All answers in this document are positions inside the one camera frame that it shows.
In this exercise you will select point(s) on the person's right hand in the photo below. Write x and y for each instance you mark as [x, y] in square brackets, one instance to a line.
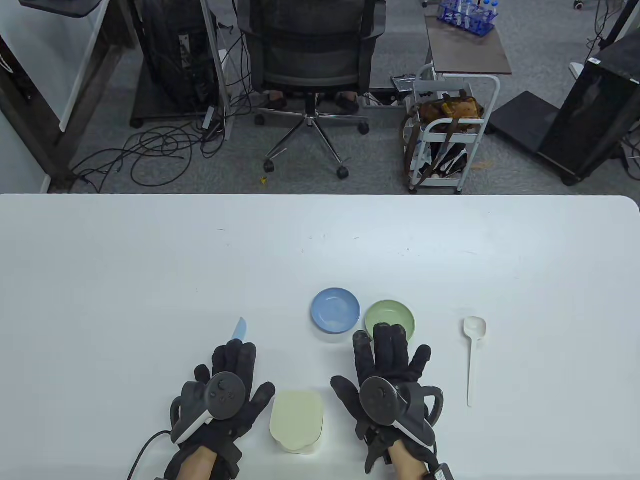
[390, 350]

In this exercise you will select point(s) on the person's left hand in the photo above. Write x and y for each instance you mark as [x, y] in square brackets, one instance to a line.
[240, 360]

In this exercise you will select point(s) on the light blue plastic knife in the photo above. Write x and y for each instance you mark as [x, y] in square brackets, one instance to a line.
[240, 330]

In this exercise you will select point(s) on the cream container lid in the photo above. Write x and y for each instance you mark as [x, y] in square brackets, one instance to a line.
[297, 415]

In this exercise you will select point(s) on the white plastic coffee spoon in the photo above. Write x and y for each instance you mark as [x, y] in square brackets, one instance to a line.
[474, 327]

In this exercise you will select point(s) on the clear chicken bouillon container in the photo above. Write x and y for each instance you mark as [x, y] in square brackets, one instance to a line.
[300, 450]

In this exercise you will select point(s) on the person's left forearm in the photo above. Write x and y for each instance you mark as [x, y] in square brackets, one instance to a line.
[197, 465]

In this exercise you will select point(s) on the person's right forearm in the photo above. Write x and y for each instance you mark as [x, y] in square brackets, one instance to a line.
[405, 465]

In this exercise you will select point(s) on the grey forearm sensor box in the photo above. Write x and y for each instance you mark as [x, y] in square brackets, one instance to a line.
[439, 472]

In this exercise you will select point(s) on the small green dish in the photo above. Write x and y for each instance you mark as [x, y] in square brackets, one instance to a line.
[390, 315]

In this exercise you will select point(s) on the black and white controller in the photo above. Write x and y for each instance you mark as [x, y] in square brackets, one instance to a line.
[225, 395]
[377, 397]

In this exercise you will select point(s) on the small blue dish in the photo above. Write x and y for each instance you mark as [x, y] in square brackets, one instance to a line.
[335, 310]

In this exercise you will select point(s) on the white rolling cart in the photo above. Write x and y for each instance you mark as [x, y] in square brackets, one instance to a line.
[435, 183]

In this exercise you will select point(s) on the black and white bag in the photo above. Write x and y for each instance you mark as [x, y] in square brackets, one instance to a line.
[450, 162]

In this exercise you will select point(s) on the brown leather bag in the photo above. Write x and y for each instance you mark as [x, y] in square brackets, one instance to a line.
[450, 107]

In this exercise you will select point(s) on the white metal desk leg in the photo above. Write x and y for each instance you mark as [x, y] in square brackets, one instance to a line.
[220, 75]

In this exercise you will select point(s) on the black mesh office chair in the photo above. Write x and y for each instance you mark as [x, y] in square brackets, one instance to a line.
[310, 65]

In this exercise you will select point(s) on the black glossy computer case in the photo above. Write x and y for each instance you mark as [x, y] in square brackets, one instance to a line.
[590, 115]

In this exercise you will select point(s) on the brown side table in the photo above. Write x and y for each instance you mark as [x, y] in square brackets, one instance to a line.
[465, 50]

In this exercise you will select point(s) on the black computer tower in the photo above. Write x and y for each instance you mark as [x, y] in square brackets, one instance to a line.
[165, 50]

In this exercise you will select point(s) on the white stand foot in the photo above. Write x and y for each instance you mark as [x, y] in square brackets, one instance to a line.
[576, 70]

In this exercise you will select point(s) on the blue test tube rack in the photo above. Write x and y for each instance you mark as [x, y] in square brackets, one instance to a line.
[467, 22]

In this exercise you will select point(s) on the black flat base plate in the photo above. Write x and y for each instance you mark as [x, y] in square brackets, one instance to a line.
[525, 117]

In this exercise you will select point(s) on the white desk with dark frame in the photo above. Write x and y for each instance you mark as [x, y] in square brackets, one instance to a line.
[90, 100]

